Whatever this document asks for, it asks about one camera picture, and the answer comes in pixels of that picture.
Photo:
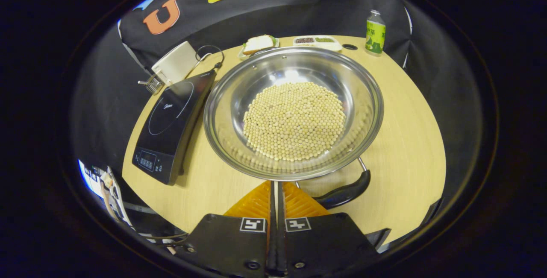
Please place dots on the pale green square plate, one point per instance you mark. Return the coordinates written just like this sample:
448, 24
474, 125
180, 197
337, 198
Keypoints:
242, 55

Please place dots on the sandwich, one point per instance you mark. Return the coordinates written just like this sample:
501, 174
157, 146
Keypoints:
258, 43

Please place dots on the white toaster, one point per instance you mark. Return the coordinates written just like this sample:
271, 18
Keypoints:
175, 64

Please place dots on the green drink bottle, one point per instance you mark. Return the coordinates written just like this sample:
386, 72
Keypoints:
375, 34

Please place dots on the pile of soybeans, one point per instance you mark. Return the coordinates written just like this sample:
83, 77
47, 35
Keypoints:
295, 120

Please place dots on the stainless steel pot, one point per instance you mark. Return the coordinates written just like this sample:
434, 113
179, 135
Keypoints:
239, 98

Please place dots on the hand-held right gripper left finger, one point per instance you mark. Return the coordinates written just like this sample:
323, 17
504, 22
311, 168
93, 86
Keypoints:
230, 244

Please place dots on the black induction cooktop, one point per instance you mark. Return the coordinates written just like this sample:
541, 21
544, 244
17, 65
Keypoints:
171, 124

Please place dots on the black backdrop cloth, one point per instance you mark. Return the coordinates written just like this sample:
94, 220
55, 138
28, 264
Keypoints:
299, 13

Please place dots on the white divided dish of beans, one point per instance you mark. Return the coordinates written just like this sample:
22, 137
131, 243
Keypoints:
318, 43

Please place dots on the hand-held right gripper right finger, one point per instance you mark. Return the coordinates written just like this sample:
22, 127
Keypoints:
320, 244

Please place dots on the black round table grommet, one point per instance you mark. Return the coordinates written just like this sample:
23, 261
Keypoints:
350, 47

